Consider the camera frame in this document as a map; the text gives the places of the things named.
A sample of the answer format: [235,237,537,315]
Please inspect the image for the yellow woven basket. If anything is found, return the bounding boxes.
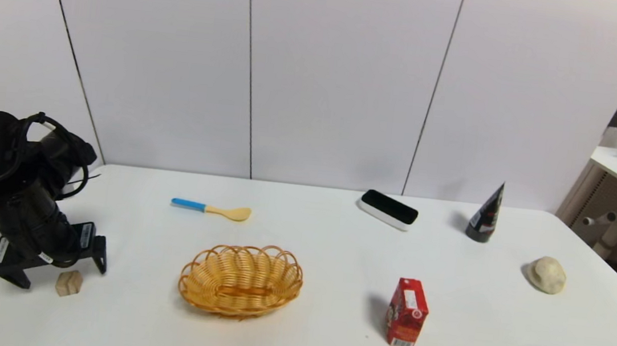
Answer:
[174,235,307,326]

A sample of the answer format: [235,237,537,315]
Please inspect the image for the white peg on desk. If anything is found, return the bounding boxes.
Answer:
[582,208,617,230]

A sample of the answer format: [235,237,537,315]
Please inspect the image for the black and white board eraser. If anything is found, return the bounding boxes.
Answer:
[356,188,421,233]

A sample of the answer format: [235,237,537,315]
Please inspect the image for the black face wash tube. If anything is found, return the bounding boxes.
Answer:
[464,178,506,245]

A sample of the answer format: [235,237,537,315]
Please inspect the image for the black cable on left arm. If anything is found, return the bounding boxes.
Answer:
[0,108,108,219]

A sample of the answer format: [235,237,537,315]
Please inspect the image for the pale round bread bun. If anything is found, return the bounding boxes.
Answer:
[523,254,569,296]

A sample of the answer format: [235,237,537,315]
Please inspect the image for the small wooden block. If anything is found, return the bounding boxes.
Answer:
[54,268,85,299]

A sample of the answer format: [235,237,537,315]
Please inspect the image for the red milk carton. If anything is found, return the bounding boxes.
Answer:
[383,276,432,346]

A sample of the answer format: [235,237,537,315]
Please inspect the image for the yellow spoon with blue handle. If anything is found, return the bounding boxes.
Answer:
[169,197,253,223]

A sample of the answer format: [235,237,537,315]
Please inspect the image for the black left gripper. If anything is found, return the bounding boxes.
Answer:
[0,194,113,297]

